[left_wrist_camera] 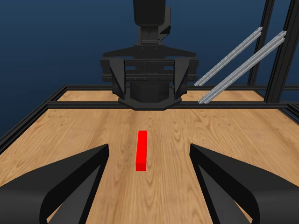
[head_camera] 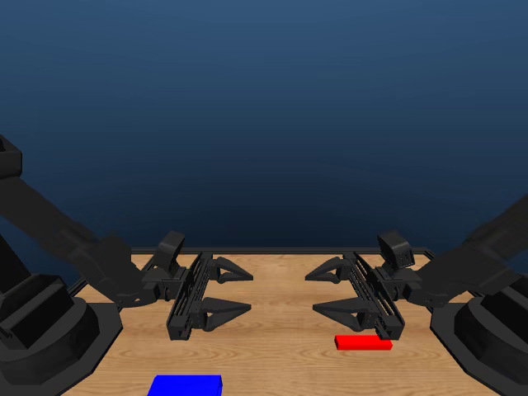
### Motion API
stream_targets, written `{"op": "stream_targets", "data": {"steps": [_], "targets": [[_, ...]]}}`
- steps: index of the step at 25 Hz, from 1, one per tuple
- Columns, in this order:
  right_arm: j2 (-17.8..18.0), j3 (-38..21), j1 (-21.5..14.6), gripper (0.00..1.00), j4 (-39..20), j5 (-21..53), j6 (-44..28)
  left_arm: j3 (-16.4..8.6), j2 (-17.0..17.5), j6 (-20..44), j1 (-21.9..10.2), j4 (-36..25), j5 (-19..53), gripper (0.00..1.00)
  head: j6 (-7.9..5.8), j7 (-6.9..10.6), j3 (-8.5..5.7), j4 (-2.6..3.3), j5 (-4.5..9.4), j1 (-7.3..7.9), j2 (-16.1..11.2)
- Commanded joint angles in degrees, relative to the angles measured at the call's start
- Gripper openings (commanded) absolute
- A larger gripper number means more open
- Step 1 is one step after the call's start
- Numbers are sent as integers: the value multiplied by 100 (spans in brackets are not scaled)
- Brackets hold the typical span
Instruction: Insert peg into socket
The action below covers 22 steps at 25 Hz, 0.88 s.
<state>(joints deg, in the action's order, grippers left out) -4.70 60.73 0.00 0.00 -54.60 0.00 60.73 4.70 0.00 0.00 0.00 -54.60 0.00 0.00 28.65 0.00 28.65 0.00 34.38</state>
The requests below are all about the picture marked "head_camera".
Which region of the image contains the black table frame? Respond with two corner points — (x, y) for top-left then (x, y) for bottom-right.
(67, 246), (486, 299)

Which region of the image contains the blue hollow socket block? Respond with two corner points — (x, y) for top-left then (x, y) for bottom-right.
(146, 374), (224, 396)

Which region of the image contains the thin red peg bar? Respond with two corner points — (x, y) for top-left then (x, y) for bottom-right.
(333, 334), (394, 352)

